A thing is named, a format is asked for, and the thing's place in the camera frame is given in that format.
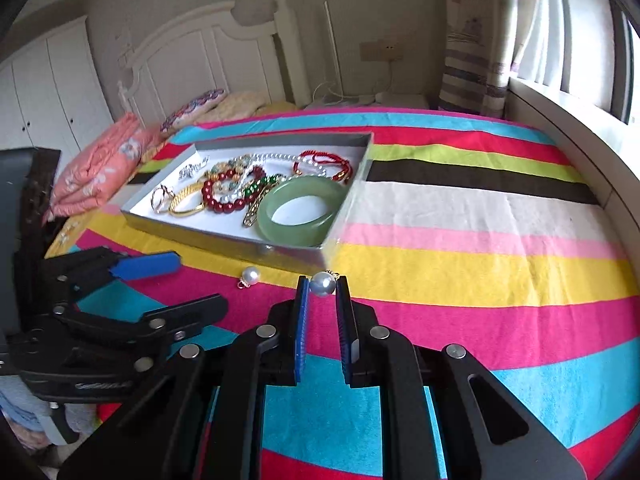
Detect white pearl necklace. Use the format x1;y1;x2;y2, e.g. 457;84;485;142
234;150;334;196

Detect white bedside table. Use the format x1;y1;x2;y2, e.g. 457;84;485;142
305;91;431;110

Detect striped window curtain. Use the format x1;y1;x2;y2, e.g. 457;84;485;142
437;0;626;122

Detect pearl earring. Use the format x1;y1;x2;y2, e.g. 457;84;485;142
309;270;340;297
236;266;262;289

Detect black flower gold ring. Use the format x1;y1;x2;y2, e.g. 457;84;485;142
150;184;177;215

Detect silver rhinestone brooch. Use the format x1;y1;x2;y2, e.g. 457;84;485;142
178;157;208;180

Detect striped colourful bed blanket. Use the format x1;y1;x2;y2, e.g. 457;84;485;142
48;108;639;479

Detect white wardrobe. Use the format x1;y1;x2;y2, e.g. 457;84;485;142
0;16;113;168

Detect pink folded quilt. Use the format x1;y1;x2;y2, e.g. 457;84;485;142
44;113;162;222

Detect red cord bracelet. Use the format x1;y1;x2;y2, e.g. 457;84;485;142
292;148;355;183

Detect gold rhinestone bangle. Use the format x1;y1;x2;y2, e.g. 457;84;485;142
168;182;205;218

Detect patterned pillow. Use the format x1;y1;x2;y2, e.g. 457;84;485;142
160;89;227;133

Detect grey shallow cardboard box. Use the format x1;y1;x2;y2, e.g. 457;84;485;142
122;131;373;273

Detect wall power socket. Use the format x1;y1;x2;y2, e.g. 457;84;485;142
359;40;404;63

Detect white upright lamp pole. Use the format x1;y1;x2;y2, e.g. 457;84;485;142
323;0;344;104

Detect dark red bead bracelet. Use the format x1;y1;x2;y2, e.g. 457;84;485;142
200;164;269;215

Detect white wooden headboard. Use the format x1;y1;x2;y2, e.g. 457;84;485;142
117;0;311;125

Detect green jade bangle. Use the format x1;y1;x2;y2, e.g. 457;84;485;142
256;176;347;247

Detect gold bar hair clip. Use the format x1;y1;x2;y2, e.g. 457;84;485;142
242;181;278;229

